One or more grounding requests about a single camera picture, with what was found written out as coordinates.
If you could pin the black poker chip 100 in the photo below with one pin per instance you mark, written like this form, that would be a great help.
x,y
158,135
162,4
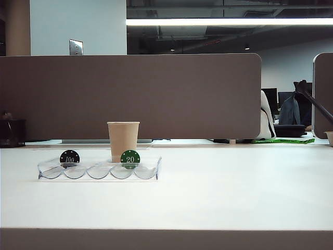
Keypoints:
x,y
69,158

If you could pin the brown paper cup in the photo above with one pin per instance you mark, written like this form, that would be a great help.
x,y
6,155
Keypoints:
x,y
122,138

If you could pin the green poker chip 20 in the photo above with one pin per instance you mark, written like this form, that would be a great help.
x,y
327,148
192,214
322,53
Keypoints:
x,y
130,159

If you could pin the clear plastic chip tray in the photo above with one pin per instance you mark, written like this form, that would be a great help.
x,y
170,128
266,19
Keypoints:
x,y
99,174

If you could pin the wide brown desk partition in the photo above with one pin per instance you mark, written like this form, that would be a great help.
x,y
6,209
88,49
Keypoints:
x,y
156,96

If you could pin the white partition foot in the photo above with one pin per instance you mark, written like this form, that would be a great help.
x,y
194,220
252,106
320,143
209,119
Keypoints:
x,y
232,141

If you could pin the long ceiling light strip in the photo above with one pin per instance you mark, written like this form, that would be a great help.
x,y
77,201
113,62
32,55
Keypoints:
x,y
221,21

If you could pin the green printed tape strip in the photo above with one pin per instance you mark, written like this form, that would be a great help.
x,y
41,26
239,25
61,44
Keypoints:
x,y
283,140

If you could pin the blue denim jacket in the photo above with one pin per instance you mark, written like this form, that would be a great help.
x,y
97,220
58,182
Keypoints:
x,y
288,112

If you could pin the small beige paper bowl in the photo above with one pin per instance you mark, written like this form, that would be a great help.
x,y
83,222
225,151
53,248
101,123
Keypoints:
x,y
330,138

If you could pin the narrow brown desk partition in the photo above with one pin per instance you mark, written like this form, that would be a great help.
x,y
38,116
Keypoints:
x,y
325,78

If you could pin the metal wall switch plate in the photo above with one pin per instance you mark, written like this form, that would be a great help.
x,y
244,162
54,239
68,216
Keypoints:
x,y
75,47

